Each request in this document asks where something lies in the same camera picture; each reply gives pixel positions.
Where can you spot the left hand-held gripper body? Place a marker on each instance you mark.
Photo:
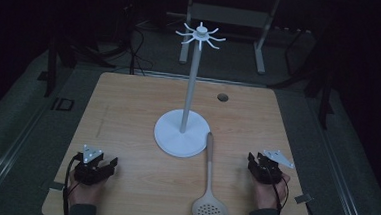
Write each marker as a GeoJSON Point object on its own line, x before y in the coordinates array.
{"type": "Point", "coordinates": [89, 168]}

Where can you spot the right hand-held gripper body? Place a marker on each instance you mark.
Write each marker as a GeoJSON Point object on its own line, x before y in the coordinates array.
{"type": "Point", "coordinates": [270, 167]}

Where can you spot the white slotted spoon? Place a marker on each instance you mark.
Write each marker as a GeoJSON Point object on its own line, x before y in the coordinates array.
{"type": "Point", "coordinates": [208, 188]}

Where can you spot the white utensil stand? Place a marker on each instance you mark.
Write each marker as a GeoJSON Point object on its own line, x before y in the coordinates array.
{"type": "Point", "coordinates": [186, 120]}

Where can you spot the person's left hand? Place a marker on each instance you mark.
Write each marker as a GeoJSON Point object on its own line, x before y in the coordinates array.
{"type": "Point", "coordinates": [84, 191]}

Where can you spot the person's right hand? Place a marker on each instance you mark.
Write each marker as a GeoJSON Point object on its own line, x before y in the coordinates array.
{"type": "Point", "coordinates": [268, 194]}

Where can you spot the grey tape strip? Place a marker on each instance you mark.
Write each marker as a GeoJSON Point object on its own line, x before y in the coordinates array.
{"type": "Point", "coordinates": [303, 198]}
{"type": "Point", "coordinates": [56, 186]}

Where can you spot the black metal stand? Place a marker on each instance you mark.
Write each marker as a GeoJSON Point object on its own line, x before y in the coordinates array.
{"type": "Point", "coordinates": [320, 85]}
{"type": "Point", "coordinates": [56, 62]}

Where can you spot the white metal desk frame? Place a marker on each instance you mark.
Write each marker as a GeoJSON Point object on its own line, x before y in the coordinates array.
{"type": "Point", "coordinates": [228, 29]}

